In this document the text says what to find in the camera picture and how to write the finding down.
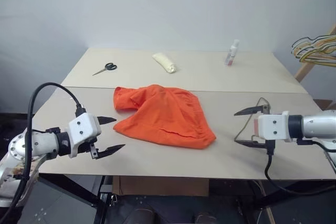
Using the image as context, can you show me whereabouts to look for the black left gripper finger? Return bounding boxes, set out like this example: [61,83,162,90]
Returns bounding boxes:
[95,144,127,161]
[97,115,117,126]

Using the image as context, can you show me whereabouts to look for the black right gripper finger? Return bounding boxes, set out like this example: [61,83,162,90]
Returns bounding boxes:
[234,105,265,116]
[236,140,267,150]

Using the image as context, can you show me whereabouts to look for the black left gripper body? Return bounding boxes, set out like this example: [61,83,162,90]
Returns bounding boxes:
[78,137,100,159]

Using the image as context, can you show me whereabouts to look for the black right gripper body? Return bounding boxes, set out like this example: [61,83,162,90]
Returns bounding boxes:
[251,104,271,145]

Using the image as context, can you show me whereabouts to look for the orange cloth garment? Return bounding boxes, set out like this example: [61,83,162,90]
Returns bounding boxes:
[112,83,217,151]

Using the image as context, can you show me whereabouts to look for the large brown cardboard box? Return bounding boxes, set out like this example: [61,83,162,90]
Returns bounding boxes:
[112,176,210,197]

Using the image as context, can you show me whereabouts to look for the white spray bottle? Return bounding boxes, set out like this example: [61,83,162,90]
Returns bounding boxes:
[224,39,240,67]

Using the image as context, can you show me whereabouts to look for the wooden clothes rack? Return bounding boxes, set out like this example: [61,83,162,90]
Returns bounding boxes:
[293,23,336,82]

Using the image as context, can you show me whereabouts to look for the small brown box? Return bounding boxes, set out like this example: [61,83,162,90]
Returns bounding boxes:
[313,98,335,110]

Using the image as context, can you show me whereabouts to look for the dark rounded shape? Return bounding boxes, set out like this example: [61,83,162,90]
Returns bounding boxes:
[195,212,218,224]
[133,207,156,224]

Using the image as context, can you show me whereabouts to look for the rolled cream cloth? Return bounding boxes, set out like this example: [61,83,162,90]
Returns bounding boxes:
[152,52,176,74]

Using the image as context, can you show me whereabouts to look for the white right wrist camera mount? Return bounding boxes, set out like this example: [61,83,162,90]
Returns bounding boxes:
[257,111,292,143]

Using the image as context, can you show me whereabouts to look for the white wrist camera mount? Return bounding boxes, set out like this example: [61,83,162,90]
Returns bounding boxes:
[257,111,292,143]
[68,112,102,157]

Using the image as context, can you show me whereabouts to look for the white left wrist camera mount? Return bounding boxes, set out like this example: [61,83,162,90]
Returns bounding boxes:
[68,112,102,157]

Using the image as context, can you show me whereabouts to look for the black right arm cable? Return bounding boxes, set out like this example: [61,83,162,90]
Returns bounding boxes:
[264,140,336,196]

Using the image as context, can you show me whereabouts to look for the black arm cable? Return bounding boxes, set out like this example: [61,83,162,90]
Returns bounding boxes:
[264,140,336,196]
[0,82,87,224]

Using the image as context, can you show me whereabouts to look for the black metal table frame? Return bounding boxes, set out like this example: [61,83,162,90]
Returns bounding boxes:
[15,173,336,224]

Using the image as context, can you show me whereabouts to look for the black handled scissors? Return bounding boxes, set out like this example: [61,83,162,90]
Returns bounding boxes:
[92,62,118,77]

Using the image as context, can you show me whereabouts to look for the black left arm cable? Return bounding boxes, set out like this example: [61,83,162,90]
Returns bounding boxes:
[0,82,87,224]

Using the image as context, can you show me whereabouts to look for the yellow wire hanger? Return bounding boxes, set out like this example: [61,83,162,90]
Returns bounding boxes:
[295,47,336,61]

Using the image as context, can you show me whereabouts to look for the beige wire hanger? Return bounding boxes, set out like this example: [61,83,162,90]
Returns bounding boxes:
[293,37,336,55]

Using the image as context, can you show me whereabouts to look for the grey wire hanger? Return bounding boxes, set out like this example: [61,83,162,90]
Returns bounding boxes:
[291,34,336,49]

